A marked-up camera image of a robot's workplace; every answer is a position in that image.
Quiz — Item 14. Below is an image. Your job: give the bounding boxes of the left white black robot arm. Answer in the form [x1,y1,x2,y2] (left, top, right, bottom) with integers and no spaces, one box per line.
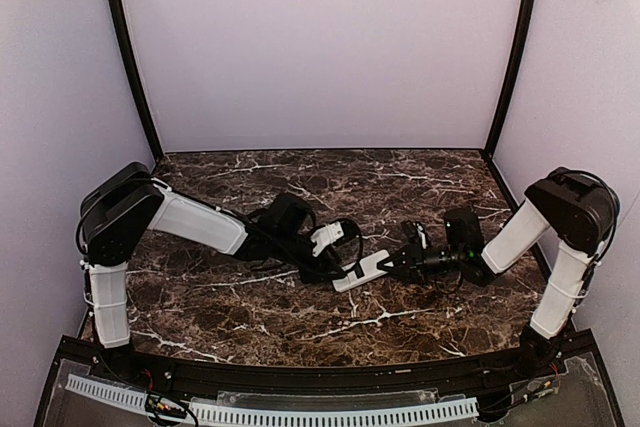
[74,162,364,350]

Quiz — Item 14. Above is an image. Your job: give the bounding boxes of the white remote control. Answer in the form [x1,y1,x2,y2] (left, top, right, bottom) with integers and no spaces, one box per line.
[332,250,389,293]

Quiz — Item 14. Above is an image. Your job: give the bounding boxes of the green circuit board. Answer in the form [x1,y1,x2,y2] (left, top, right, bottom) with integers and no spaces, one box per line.
[144,394,187,419]

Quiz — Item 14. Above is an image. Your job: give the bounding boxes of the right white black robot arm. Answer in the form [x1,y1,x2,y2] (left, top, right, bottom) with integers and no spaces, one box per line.
[376,167,620,378]

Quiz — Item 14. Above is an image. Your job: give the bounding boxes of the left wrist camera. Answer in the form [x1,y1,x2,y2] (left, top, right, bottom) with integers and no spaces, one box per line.
[310,221,345,257]

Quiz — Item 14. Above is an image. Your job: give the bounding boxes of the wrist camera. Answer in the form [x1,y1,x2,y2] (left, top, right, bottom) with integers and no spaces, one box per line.
[401,220,432,250]
[310,221,345,257]

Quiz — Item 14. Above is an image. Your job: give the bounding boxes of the left black frame post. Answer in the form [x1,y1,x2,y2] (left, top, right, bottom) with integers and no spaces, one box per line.
[107,0,164,162]

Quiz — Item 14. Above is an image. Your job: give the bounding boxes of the black front rail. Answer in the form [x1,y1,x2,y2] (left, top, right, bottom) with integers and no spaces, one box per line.
[134,349,526,393]

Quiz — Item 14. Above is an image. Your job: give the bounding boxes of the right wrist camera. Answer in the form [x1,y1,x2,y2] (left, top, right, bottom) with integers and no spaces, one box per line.
[401,220,432,250]

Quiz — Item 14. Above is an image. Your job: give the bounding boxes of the black frame post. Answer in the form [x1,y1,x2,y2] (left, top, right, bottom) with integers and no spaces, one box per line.
[483,0,535,161]
[107,0,164,162]

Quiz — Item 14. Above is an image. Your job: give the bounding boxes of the white slotted cable duct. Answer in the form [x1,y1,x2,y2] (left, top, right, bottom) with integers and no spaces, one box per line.
[65,374,479,426]

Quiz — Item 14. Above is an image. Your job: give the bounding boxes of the right black frame post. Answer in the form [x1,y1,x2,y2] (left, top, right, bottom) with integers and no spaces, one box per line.
[483,0,535,161]

